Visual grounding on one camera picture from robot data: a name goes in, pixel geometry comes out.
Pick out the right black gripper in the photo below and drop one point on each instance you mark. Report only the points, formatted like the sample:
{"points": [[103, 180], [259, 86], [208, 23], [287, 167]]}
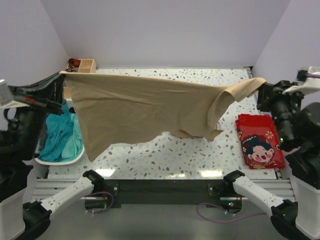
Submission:
{"points": [[268, 92]]}

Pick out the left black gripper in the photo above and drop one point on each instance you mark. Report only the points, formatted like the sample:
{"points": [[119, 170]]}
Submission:
{"points": [[43, 94]]}

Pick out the beige t shirt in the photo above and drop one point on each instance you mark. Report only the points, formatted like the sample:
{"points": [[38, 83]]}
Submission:
{"points": [[122, 109]]}

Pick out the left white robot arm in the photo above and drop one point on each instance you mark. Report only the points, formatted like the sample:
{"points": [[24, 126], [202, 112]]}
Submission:
{"points": [[18, 144]]}

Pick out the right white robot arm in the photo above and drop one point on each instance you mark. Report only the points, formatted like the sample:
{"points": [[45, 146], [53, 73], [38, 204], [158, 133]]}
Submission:
{"points": [[298, 130]]}

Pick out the dark patterned item in organizer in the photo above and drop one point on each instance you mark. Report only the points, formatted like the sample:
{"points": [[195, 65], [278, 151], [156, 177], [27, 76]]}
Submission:
{"points": [[72, 69]]}

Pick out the orange black item in organizer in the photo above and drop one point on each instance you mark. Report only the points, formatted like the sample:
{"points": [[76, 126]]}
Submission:
{"points": [[74, 63]]}

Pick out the black garment with white tag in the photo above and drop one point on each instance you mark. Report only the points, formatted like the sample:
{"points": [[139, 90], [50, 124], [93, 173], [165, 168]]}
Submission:
{"points": [[72, 110]]}

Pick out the wooden compartment organizer box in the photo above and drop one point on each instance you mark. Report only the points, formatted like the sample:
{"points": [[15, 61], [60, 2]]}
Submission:
{"points": [[87, 65]]}

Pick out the teal blue t shirt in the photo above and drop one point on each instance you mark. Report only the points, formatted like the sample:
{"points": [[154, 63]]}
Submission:
{"points": [[59, 130]]}

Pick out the red cartoon folded t shirt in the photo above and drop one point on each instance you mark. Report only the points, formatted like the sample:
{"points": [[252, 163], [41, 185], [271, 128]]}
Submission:
{"points": [[259, 142]]}

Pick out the light mint t shirt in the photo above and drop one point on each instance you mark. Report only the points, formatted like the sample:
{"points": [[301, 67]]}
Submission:
{"points": [[74, 144]]}

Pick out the white laundry basket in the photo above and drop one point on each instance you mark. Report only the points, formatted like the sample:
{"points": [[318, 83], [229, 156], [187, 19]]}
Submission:
{"points": [[59, 151]]}

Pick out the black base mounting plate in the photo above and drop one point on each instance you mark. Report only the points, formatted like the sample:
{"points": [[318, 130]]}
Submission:
{"points": [[115, 193]]}

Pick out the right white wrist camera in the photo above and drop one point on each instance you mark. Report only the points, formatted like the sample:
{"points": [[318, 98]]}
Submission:
{"points": [[307, 81]]}

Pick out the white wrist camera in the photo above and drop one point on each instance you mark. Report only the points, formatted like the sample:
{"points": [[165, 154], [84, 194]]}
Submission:
{"points": [[307, 81], [6, 97]]}

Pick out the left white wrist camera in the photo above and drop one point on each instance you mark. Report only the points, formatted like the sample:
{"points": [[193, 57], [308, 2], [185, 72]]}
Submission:
{"points": [[6, 97]]}

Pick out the aluminium rail frame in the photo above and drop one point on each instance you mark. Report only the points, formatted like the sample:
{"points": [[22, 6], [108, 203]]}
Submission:
{"points": [[47, 187]]}

